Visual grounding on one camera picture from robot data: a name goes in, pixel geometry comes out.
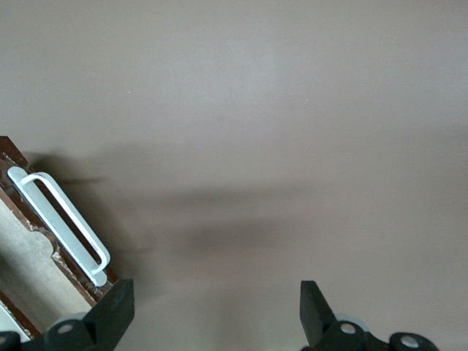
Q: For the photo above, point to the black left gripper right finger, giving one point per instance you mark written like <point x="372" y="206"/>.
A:
<point x="314" y="314"/>

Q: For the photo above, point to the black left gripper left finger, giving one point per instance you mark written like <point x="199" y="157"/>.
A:
<point x="106" y="314"/>

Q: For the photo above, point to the brown wooden drawer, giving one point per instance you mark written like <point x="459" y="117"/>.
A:
<point x="29" y="263"/>

